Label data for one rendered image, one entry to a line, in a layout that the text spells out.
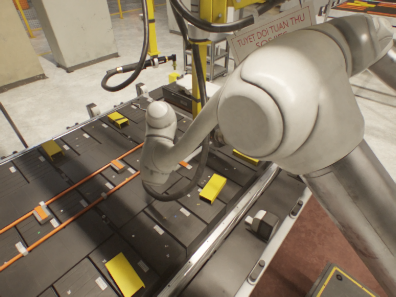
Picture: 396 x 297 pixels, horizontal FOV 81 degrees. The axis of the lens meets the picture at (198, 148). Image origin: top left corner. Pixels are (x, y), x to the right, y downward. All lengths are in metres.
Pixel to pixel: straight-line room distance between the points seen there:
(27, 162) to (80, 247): 0.71
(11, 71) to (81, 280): 4.65
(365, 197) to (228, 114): 0.21
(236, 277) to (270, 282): 0.99
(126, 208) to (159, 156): 0.50
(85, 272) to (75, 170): 0.59
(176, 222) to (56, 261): 0.49
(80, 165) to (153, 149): 0.77
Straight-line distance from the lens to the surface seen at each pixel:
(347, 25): 0.46
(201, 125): 0.64
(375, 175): 0.38
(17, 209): 1.42
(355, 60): 0.45
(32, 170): 1.60
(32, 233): 1.30
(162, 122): 0.79
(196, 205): 1.16
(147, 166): 0.78
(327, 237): 2.49
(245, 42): 1.07
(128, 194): 1.24
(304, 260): 2.29
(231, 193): 1.21
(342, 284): 1.95
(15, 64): 5.38
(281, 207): 1.38
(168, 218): 1.13
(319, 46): 0.35
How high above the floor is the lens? 1.95
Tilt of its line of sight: 41 degrees down
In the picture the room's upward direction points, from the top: straight up
